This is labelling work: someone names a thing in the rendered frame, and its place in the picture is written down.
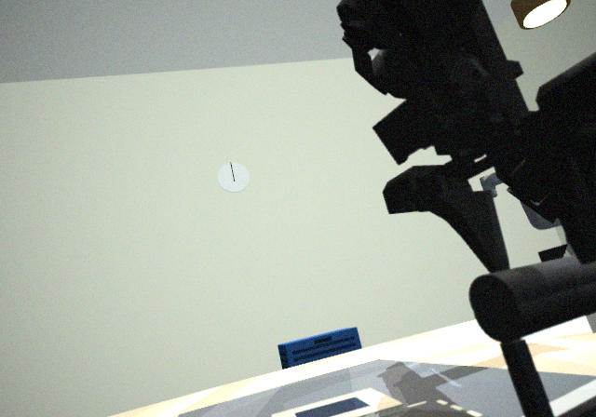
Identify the cream square tile with blue-grey centre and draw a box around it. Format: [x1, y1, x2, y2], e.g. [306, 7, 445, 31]
[272, 388, 404, 417]

